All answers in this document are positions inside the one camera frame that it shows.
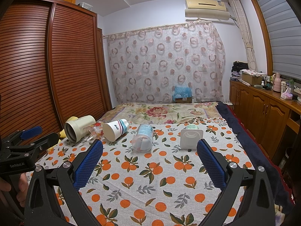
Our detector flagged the grey window blind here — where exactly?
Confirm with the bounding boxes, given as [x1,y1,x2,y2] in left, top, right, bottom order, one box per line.
[255,0,300,80]

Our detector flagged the pink tissue pack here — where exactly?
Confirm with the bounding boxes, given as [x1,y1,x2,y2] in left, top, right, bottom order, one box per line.
[281,88,293,100]

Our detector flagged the stack of folded clothes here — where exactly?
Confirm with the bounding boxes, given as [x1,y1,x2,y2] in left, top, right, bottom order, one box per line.
[231,61,249,81]

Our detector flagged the beige tied window curtain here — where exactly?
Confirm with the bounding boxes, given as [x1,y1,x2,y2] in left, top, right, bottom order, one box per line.
[228,0,258,71]

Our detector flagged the white box atop wardrobe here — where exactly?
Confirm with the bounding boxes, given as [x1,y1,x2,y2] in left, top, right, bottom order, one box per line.
[78,2,93,11]

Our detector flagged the clear plastic cup blue label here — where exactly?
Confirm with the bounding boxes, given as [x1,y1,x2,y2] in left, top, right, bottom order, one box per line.
[132,124,154,153]

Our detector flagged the wooden sideboard cabinet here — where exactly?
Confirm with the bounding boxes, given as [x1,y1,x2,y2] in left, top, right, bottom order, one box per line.
[229,81,300,165]

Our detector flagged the cardboard box blue wrap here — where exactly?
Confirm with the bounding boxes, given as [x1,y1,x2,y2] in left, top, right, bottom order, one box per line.
[173,86,192,104]

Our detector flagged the white striped paper cup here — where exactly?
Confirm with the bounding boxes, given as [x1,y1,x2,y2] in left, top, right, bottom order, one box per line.
[103,119,130,142]

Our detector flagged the clear glass floral cup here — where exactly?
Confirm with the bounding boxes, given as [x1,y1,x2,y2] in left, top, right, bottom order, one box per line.
[83,121,104,144]

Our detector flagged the pink circle pattern curtain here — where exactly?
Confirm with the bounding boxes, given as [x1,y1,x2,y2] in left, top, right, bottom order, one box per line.
[107,21,226,103]

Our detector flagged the orange fruit print cloth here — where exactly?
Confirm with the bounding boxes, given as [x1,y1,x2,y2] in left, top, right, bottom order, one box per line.
[36,118,254,225]

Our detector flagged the cardboard box on cabinet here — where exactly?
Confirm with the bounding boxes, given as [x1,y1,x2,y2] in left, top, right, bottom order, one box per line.
[242,73,262,86]

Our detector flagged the dark blue blanket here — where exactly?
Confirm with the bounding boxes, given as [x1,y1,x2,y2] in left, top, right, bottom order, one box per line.
[216,102,295,214]

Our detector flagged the green yogurt cup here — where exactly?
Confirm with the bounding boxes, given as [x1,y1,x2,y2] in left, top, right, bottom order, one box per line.
[180,124,204,150]

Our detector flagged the person's left hand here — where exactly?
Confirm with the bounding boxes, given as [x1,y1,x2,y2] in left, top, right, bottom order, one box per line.
[1,173,29,208]

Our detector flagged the wall air conditioner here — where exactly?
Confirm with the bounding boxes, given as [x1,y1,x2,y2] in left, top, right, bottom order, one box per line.
[185,0,231,21]

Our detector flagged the brown louvered wardrobe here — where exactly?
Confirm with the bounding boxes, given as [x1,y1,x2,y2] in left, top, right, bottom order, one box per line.
[1,0,112,137]

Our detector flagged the floral bed blanket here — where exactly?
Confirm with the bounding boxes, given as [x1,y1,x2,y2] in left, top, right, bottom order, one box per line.
[99,102,221,124]

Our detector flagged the yellow plush toy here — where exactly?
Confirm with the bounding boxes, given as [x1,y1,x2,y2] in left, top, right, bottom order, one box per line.
[47,116,78,153]

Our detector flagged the cream thermos mug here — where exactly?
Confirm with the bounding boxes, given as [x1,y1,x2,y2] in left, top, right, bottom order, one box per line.
[64,115,96,143]

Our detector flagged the pink thermos jug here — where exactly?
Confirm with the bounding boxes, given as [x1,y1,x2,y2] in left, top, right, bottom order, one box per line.
[272,73,282,92]

